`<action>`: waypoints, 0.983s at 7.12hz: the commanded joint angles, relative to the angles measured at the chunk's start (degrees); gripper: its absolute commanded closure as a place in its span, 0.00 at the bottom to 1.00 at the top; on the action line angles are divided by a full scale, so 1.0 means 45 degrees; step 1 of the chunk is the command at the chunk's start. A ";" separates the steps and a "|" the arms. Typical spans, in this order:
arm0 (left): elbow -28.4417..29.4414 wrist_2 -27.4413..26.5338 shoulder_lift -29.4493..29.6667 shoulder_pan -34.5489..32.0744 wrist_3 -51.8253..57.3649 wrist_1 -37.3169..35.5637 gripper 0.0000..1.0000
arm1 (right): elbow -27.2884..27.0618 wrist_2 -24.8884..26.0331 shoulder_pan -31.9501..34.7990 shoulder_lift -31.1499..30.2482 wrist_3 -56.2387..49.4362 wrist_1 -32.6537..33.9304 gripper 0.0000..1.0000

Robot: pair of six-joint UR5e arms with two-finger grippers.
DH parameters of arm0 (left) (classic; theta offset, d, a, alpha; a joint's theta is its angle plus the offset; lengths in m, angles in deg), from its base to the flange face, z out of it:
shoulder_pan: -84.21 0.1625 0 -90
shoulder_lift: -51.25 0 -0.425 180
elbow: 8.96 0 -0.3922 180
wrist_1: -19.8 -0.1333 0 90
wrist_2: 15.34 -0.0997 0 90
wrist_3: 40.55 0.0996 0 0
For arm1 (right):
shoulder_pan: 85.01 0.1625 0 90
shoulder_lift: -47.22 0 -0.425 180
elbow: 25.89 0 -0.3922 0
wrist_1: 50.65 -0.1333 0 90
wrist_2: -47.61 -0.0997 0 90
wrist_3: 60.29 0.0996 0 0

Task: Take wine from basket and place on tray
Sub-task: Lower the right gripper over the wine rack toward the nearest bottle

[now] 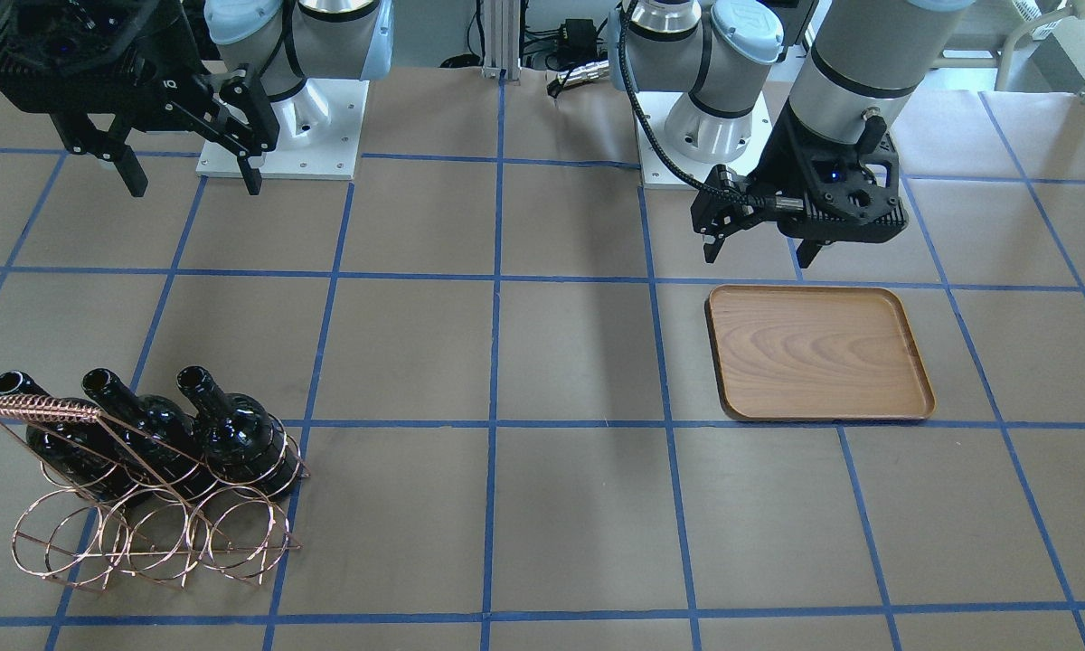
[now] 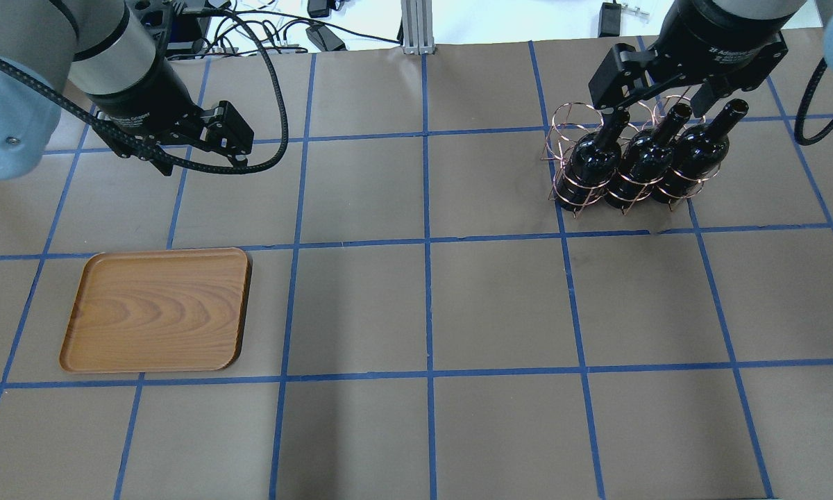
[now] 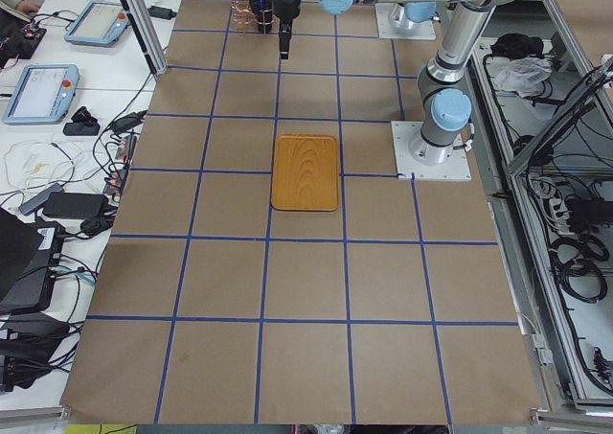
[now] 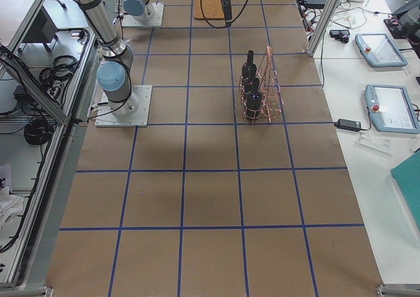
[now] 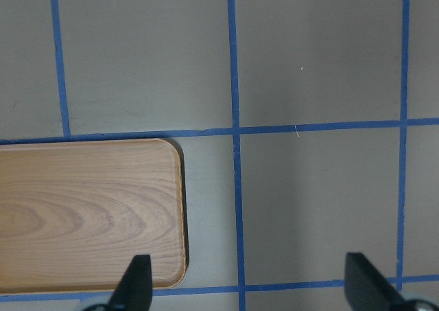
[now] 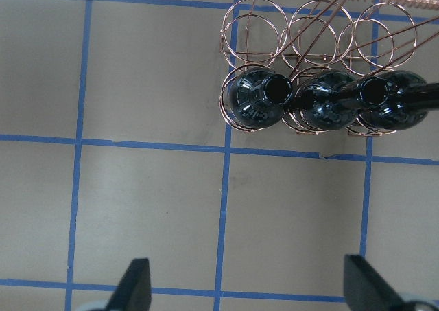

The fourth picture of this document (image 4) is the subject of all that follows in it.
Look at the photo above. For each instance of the dark wine bottle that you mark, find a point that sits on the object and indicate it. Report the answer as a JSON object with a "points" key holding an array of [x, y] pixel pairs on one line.
{"points": [[251, 85], [249, 69]]}

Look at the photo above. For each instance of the wooden tray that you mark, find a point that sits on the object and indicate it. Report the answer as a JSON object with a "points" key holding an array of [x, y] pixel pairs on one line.
{"points": [[209, 9]]}

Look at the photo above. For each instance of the dark wine bottle far end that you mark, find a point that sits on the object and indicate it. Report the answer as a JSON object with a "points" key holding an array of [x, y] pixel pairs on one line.
{"points": [[253, 105]]}

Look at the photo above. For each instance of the black small device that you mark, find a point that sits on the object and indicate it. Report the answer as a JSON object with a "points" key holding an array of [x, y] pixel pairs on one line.
{"points": [[342, 36]]}

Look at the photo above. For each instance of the teach pendant far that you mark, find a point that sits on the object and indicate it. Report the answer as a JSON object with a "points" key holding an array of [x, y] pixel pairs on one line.
{"points": [[379, 50]]}

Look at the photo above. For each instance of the teach pendant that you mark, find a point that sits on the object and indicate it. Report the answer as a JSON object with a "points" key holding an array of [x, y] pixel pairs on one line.
{"points": [[379, 50], [390, 109]]}

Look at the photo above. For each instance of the black power adapter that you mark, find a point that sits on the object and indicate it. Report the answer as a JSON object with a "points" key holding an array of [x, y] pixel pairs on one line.
{"points": [[345, 124]]}

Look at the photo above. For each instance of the teach pendant near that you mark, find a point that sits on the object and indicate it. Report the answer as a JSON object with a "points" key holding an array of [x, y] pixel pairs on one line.
{"points": [[390, 109]]}

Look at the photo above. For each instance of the teal board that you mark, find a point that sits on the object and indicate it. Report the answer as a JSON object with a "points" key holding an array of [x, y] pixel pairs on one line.
{"points": [[406, 175]]}

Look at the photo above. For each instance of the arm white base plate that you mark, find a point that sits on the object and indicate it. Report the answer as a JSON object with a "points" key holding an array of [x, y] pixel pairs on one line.
{"points": [[134, 112], [154, 22]]}

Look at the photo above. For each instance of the copper wire bottle basket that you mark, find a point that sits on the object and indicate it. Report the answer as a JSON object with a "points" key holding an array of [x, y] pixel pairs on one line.
{"points": [[272, 103]]}

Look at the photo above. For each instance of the aluminium frame post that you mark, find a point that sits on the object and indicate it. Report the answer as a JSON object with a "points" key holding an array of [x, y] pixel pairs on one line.
{"points": [[318, 34]]}

